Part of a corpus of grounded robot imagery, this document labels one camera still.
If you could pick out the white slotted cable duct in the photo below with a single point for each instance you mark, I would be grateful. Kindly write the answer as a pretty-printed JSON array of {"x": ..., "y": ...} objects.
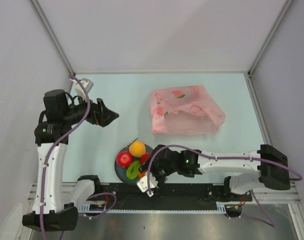
[{"x": 92, "y": 209}]

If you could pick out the red fake apple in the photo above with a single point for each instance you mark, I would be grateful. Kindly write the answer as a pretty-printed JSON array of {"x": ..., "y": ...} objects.
[{"x": 124, "y": 159}]

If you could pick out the left aluminium frame post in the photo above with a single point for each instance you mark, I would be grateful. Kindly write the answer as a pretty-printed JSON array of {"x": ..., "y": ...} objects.
[{"x": 40, "y": 14}]

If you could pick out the aluminium front rail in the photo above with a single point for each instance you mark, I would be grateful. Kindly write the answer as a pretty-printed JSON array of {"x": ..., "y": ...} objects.
[{"x": 264, "y": 195}]

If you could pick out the dark blue ceramic plate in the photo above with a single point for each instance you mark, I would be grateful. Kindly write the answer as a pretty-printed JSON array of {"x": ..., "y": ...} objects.
[{"x": 121, "y": 171}]

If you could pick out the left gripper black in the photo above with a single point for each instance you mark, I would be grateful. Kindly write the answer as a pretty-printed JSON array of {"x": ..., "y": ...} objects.
[{"x": 99, "y": 114}]

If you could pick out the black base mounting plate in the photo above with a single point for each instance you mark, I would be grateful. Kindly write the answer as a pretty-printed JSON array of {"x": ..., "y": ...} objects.
[{"x": 203, "y": 198}]

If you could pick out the right aluminium frame post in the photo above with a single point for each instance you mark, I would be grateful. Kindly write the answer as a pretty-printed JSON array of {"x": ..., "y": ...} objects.
[{"x": 271, "y": 35}]

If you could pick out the orange fake fruit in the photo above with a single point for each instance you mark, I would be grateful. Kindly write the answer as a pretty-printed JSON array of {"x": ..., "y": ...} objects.
[{"x": 137, "y": 149}]

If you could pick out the orange fake tangerine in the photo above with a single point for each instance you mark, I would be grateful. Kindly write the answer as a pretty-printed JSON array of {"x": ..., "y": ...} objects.
[{"x": 141, "y": 174}]

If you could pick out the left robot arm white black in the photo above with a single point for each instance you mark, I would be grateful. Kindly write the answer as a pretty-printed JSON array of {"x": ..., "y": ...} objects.
[{"x": 51, "y": 212}]

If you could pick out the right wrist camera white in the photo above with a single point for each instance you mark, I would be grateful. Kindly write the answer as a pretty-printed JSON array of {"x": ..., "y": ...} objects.
[{"x": 147, "y": 184}]

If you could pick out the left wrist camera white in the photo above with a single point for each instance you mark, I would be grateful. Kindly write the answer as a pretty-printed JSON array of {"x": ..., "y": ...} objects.
[{"x": 82, "y": 87}]

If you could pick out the aluminium frame post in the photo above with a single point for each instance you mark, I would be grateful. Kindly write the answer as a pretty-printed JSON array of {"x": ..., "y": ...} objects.
[
  {"x": 40, "y": 14},
  {"x": 271, "y": 35}
]

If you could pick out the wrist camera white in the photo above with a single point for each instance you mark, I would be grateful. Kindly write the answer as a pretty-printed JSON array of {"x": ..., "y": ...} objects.
[
  {"x": 147, "y": 184},
  {"x": 82, "y": 87}
]

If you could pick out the green fake star fruit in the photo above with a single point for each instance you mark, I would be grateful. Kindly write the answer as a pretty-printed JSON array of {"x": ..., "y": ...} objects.
[{"x": 133, "y": 170}]

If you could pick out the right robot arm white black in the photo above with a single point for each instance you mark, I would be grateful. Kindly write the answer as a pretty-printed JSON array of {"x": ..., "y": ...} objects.
[{"x": 266, "y": 167}]

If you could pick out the red fake pomegranate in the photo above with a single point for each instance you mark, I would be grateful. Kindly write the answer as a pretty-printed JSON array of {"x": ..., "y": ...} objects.
[{"x": 144, "y": 158}]

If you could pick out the pink plastic bag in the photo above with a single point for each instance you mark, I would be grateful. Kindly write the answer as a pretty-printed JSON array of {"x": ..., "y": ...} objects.
[{"x": 184, "y": 110}]

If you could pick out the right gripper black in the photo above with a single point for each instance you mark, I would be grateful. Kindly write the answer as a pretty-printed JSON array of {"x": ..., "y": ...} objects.
[{"x": 161, "y": 181}]

